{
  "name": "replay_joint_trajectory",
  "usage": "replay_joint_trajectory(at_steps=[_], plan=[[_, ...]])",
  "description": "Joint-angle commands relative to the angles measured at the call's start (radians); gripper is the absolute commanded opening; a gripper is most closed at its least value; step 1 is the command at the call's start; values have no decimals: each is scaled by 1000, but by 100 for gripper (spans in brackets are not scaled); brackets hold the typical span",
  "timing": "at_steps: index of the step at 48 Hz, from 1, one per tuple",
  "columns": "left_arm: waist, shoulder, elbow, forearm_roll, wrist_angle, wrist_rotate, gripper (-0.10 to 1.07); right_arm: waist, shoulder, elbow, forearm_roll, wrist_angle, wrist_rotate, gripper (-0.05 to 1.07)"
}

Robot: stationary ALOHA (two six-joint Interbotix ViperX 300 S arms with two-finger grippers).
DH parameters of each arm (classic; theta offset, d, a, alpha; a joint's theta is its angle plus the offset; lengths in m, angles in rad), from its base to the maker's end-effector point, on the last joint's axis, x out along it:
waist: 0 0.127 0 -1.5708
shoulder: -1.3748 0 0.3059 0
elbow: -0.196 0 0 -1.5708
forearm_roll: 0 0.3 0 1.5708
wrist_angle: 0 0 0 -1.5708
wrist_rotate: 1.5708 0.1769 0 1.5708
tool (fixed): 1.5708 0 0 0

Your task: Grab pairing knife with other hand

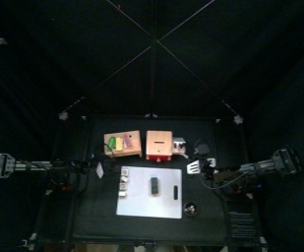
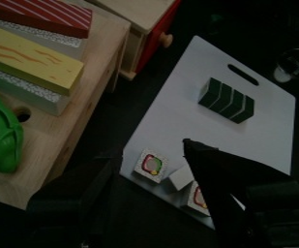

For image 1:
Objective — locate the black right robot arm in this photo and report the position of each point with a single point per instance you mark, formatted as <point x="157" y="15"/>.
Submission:
<point x="264" y="164"/>

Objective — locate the dark green toy vegetable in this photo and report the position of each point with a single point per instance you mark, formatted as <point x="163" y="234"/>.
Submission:
<point x="155" y="185"/>

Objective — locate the white cutting board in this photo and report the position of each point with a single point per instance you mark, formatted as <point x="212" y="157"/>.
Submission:
<point x="149" y="203"/>

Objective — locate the white paring knife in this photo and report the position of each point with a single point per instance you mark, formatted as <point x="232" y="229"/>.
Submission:
<point x="100" y="170"/>

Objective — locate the white text label sticker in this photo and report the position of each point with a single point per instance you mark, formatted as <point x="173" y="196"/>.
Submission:
<point x="243" y="226"/>

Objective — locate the small silver toy appliance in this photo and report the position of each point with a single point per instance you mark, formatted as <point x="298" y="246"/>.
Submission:
<point x="179" y="146"/>

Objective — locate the small white toy food slice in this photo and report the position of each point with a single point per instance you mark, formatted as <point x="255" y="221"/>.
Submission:
<point x="125" y="171"/>
<point x="124" y="179"/>
<point x="122" y="194"/>
<point x="122" y="186"/>

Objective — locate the silver frame clamp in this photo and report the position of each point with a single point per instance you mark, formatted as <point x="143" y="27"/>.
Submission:
<point x="151" y="115"/>
<point x="62" y="115"/>
<point x="239" y="119"/>

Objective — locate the small silver object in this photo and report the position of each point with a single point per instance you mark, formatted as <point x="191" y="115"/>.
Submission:
<point x="191" y="207"/>

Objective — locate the silver table corner bracket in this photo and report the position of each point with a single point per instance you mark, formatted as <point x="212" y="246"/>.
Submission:
<point x="30" y="238"/>

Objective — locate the wooden box with red base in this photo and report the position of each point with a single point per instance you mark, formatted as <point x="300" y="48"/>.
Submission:
<point x="160" y="144"/>

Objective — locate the silver slotted spatula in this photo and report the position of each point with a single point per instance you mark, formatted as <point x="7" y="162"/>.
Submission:
<point x="193" y="167"/>

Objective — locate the wooden box with colored items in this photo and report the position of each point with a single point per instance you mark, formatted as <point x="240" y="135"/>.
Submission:
<point x="122" y="144"/>

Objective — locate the black vertical frame pole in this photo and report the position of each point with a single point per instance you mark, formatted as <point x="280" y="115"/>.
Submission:
<point x="152" y="82"/>

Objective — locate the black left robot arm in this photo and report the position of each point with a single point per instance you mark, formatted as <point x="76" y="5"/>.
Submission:
<point x="27" y="165"/>

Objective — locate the small black bowl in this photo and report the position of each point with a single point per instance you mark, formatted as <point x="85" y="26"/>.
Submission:
<point x="191" y="208"/>

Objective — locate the black round object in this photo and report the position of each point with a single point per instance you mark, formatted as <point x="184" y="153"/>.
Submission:
<point x="201" y="149"/>

